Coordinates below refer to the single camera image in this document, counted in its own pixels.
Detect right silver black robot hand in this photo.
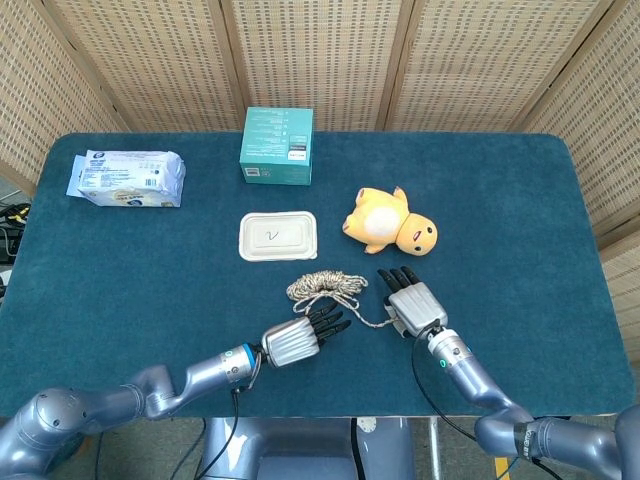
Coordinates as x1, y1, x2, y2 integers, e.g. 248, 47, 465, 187
377, 266, 450, 342

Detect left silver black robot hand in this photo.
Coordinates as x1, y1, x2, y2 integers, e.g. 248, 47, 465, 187
260, 299, 353, 369

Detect beige braided rope bundle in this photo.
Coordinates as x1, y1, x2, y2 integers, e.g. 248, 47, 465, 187
285, 269, 397, 330

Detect yellow plush duck toy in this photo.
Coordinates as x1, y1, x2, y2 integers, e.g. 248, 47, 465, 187
342, 185, 439, 258

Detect beige pulp tray lid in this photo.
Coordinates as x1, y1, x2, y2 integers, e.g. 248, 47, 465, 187
238, 210, 319, 263

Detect blue-grey robot torso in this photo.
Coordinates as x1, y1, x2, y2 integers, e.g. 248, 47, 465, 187
198, 416, 417, 480

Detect grey metal table leg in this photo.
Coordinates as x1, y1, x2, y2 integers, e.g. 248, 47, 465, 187
428, 416, 443, 480

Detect dark teal felt table cover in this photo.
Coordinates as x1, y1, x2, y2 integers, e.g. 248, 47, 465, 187
0, 131, 636, 419

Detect teal cardboard box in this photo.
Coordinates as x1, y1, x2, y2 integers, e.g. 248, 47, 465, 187
238, 106, 315, 187

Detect white blue tissue pack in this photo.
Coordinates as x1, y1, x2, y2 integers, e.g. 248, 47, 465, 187
66, 149, 187, 209

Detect woven folding screen panel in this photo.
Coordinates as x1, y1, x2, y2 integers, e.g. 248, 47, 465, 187
0, 0, 130, 199
43, 0, 242, 133
375, 0, 617, 134
220, 0, 415, 133
519, 0, 640, 351

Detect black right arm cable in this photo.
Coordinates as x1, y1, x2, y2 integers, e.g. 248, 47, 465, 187
411, 337, 481, 441

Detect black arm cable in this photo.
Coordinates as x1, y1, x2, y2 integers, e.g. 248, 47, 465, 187
197, 352, 264, 480
411, 337, 481, 441

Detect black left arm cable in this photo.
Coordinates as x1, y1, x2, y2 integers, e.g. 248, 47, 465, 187
197, 352, 264, 480

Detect black yellow cable bundle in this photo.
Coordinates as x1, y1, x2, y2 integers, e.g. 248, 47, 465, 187
0, 198, 32, 266

